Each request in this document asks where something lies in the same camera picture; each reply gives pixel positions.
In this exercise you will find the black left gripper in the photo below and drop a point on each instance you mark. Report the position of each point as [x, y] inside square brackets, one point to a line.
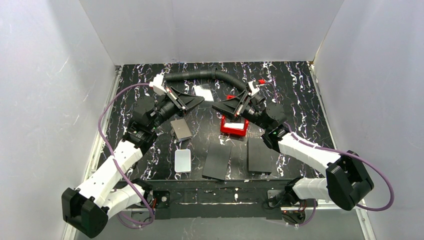
[176, 101]

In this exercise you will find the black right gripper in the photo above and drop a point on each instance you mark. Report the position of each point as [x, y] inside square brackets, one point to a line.
[240, 105]

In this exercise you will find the white striped credit card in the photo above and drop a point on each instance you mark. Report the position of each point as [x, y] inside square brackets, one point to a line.
[234, 125]

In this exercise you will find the red plastic tray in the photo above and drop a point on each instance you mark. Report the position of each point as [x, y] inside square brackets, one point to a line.
[234, 132]

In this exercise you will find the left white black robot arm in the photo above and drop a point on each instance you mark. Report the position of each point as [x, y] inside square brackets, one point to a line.
[108, 191]

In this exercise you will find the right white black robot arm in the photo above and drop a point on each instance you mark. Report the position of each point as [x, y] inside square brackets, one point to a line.
[345, 179]

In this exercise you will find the black card right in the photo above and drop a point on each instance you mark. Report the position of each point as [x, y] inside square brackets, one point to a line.
[258, 157]

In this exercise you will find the black card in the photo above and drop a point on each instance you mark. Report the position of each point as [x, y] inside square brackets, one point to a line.
[258, 157]
[216, 162]

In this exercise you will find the black card left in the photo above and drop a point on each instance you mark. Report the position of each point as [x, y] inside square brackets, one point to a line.
[216, 162]

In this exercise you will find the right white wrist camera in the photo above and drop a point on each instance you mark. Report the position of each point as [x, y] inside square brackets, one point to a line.
[254, 87]

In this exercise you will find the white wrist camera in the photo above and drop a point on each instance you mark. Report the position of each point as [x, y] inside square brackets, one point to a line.
[157, 85]
[254, 87]

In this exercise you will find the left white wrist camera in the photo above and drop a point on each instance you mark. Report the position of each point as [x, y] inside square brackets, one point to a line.
[157, 85]

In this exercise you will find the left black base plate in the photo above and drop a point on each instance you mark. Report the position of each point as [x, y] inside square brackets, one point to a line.
[153, 198]

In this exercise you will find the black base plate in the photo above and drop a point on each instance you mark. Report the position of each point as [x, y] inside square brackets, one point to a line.
[153, 198]
[279, 198]

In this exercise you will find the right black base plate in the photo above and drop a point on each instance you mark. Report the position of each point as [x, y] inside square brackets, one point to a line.
[279, 198]

